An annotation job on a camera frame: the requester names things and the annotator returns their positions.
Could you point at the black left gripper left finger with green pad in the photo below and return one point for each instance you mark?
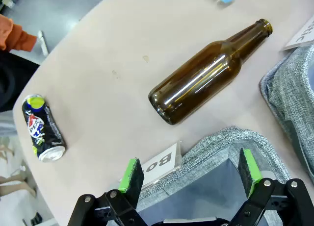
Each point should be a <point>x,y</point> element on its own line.
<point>130,182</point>

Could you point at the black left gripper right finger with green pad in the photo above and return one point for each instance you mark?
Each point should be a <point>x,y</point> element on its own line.
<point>250,172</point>

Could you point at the green blue crushed can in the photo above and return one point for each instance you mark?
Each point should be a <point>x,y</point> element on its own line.
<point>43,128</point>

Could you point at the brown glass bottle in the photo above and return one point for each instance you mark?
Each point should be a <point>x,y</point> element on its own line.
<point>196,83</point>

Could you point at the grey fabric basket for bottles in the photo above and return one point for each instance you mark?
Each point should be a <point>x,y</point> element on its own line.
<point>213,142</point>

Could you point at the grey fabric basket for plastic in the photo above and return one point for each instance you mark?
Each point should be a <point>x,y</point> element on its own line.
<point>292,96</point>

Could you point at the white Bottle label sign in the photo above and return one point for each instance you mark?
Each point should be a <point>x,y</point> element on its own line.
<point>162,164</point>

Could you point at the white Plastic label sign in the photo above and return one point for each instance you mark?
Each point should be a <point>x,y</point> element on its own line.
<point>303,34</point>

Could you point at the orange garment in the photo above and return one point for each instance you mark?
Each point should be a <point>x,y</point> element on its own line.
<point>14,37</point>

